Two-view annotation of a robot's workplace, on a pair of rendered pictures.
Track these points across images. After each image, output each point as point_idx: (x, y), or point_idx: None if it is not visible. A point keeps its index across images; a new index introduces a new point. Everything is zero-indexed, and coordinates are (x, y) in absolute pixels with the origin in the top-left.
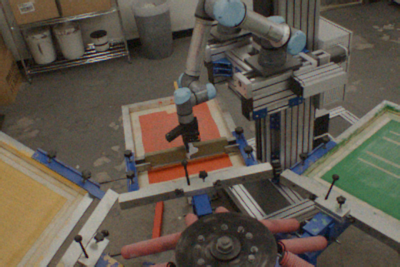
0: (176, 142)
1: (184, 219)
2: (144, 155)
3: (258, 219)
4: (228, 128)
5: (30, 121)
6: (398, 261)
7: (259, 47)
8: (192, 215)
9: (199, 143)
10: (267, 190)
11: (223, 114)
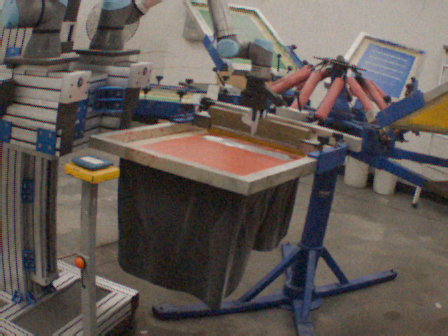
0: (237, 153)
1: (324, 118)
2: (309, 130)
3: (125, 295)
4: (170, 126)
5: None
6: (63, 261)
7: (72, 55)
8: (322, 104)
9: (242, 113)
10: (69, 298)
11: (150, 128)
